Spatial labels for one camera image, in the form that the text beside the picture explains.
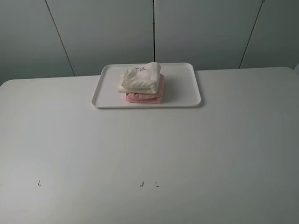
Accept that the pink embossed towel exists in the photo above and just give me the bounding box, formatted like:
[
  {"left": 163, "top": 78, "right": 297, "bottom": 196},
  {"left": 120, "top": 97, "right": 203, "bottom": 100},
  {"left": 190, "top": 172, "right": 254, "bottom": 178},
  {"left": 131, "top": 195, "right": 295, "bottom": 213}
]
[{"left": 126, "top": 74, "right": 165, "bottom": 104}]

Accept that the white rectangular plastic tray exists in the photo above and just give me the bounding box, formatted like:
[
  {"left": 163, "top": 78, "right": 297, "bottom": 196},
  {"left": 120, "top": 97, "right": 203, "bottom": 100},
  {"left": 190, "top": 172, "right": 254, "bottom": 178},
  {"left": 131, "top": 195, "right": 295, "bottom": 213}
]
[{"left": 91, "top": 63, "right": 201, "bottom": 109}]

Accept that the cream white embossed towel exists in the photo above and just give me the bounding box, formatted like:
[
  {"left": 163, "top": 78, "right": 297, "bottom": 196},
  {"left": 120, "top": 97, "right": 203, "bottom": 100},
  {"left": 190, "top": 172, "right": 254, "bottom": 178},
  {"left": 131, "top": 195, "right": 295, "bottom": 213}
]
[{"left": 118, "top": 62, "right": 161, "bottom": 94}]

